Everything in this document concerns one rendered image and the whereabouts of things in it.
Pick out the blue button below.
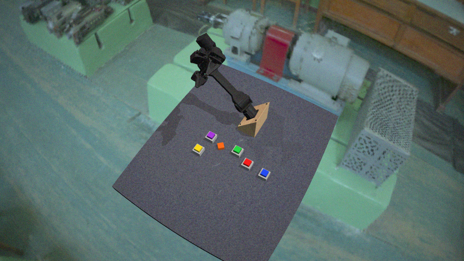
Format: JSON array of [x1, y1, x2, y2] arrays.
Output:
[[258, 168, 271, 181]]

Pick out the red button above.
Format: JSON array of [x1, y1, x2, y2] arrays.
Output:
[[241, 158, 254, 171]]

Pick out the purple button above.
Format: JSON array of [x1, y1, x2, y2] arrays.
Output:
[[205, 131, 217, 143]]

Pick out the green button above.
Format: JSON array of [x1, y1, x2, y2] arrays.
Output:
[[231, 145, 244, 158]]

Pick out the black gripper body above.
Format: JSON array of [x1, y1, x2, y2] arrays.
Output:
[[192, 50, 226, 80]]

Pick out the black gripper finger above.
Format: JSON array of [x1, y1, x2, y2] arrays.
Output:
[[192, 73, 207, 88], [206, 55, 222, 76]]

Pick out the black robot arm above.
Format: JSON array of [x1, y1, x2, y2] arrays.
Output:
[[190, 33, 259, 120]]

